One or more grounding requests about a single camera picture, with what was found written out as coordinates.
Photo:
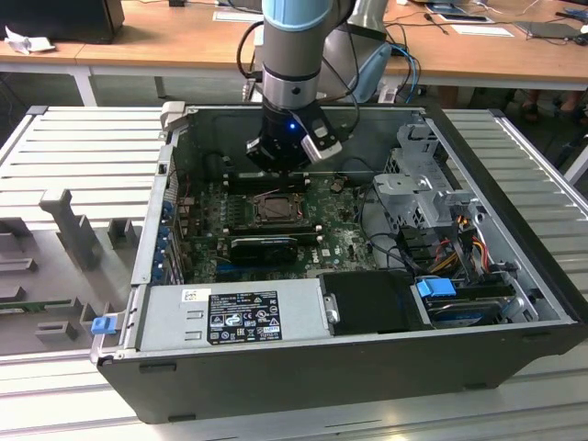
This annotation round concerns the black box on desk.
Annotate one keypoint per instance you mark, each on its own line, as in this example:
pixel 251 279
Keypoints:
pixel 59 20

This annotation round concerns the white paper sheet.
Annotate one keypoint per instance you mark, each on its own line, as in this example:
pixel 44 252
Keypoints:
pixel 480 30
pixel 234 15

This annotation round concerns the green motherboard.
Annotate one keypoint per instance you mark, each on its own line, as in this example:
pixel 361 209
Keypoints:
pixel 340 229

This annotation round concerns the hard disk in blue carrier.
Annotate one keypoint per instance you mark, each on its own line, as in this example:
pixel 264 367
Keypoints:
pixel 434 289

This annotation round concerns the person's legs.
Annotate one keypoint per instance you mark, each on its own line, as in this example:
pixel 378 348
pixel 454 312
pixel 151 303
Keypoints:
pixel 533 108

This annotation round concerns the black PC case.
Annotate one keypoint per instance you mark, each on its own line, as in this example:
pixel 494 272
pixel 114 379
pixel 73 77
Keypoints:
pixel 321 381

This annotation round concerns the metal drive cage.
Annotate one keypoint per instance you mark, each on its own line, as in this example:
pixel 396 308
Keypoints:
pixel 404 188

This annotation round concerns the wooden desk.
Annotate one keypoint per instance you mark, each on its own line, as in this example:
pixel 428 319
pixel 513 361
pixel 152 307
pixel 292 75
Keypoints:
pixel 184 37

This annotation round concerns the green RAM stick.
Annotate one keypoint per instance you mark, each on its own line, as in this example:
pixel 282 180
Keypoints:
pixel 32 307

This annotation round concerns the black graphics card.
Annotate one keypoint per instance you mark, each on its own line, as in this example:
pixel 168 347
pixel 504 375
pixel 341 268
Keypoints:
pixel 264 250

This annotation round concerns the black RAM slot bank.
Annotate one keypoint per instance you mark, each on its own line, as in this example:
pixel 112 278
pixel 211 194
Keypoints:
pixel 271 228
pixel 248 182

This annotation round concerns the silver power supply unit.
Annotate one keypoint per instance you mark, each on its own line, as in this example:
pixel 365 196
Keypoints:
pixel 165 317

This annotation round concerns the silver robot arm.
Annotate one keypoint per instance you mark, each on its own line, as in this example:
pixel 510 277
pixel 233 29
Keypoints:
pixel 291 50

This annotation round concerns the blue card retention clips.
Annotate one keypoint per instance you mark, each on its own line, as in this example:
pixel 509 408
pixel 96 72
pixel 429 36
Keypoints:
pixel 163 243

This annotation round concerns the crumpled white paper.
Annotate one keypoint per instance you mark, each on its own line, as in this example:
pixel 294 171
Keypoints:
pixel 27 41

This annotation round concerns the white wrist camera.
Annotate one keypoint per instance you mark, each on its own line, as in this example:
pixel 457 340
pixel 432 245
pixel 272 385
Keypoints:
pixel 321 142

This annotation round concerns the blue case latch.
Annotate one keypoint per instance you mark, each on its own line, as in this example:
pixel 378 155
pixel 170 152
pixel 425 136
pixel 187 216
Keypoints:
pixel 103 325

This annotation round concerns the grey parts rack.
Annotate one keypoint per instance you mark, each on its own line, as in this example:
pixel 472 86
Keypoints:
pixel 73 229

